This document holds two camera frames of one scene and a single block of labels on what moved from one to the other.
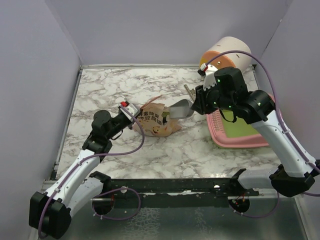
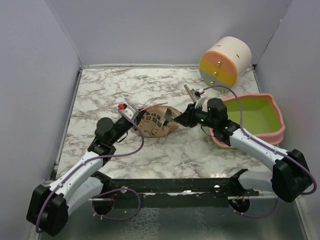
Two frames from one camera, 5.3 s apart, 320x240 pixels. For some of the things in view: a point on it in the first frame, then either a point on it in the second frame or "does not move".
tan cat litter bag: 154,120 does not move
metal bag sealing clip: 192,92 does not move
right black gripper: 200,104 → 187,119
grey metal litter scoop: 181,109 → 168,114
